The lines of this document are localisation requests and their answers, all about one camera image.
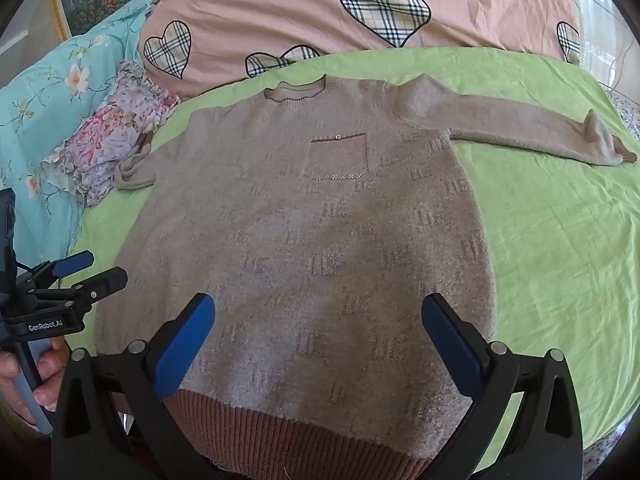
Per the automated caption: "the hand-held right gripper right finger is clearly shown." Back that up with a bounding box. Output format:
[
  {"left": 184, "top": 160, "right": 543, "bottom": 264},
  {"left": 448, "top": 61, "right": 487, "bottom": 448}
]
[{"left": 421, "top": 294, "right": 585, "bottom": 480}]

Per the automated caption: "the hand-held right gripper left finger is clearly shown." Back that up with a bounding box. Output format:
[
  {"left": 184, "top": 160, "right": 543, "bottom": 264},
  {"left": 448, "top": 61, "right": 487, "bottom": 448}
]
[{"left": 52, "top": 292, "right": 236, "bottom": 480}]

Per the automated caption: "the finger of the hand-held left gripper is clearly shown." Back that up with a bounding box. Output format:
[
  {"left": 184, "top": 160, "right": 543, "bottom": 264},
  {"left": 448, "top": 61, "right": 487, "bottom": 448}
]
[
  {"left": 31, "top": 251, "right": 95, "bottom": 283},
  {"left": 30, "top": 267, "right": 129, "bottom": 317}
]

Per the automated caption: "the beige knit sweater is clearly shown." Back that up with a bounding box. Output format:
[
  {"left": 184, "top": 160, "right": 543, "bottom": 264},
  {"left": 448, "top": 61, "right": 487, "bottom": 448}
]
[{"left": 95, "top": 74, "right": 639, "bottom": 480}]

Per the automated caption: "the person's left hand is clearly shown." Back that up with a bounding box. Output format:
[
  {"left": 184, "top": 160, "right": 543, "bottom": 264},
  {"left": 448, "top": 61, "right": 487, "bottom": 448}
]
[{"left": 0, "top": 336, "right": 71, "bottom": 428}]

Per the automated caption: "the floral ruffled pillow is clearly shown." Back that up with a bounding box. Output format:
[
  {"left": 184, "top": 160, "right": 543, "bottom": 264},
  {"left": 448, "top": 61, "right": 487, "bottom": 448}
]
[{"left": 42, "top": 60, "right": 181, "bottom": 209}]

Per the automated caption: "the green bed sheet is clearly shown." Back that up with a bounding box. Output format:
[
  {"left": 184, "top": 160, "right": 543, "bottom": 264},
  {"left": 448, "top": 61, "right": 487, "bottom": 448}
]
[{"left": 60, "top": 47, "right": 640, "bottom": 476}]

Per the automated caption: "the teal floral quilt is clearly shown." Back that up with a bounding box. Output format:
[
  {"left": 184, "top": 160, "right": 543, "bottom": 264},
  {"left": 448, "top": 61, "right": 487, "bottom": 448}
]
[{"left": 0, "top": 0, "right": 153, "bottom": 291}]

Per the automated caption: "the pink quilt with plaid hearts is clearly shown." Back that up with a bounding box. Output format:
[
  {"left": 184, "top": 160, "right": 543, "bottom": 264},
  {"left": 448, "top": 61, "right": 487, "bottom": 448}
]
[{"left": 137, "top": 0, "right": 583, "bottom": 102}]

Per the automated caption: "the white curtain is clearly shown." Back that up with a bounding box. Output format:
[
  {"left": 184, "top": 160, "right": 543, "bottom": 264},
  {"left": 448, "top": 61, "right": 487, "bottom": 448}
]
[{"left": 555, "top": 0, "right": 640, "bottom": 96}]

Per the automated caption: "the thin dark cable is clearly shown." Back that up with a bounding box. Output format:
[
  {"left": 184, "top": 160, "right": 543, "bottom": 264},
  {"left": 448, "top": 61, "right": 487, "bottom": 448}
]
[{"left": 602, "top": 35, "right": 635, "bottom": 95}]

